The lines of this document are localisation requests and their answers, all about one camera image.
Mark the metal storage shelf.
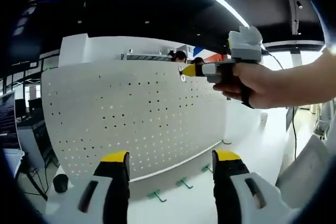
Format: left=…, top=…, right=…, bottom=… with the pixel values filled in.
left=121, top=52, right=175, bottom=62

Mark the black computer mouse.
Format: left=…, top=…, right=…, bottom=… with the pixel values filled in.
left=53, top=174, right=69, bottom=193

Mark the white mesh office chair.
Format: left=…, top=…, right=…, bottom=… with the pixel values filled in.
left=275, top=134, right=333, bottom=211

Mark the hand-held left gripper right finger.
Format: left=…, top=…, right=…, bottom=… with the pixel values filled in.
left=212, top=149, right=300, bottom=224

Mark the person's right hand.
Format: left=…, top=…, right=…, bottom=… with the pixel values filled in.
left=213, top=62, right=289, bottom=110

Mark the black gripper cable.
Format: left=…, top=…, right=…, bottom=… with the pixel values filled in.
left=259, top=45, right=299, bottom=159

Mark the white perforated mounting plate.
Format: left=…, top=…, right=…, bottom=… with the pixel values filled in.
left=40, top=59, right=232, bottom=183

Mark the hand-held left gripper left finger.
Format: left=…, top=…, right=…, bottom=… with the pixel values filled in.
left=69, top=151, right=131, bottom=224

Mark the dark computer monitor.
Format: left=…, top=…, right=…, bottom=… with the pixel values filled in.
left=0, top=91, right=20, bottom=150

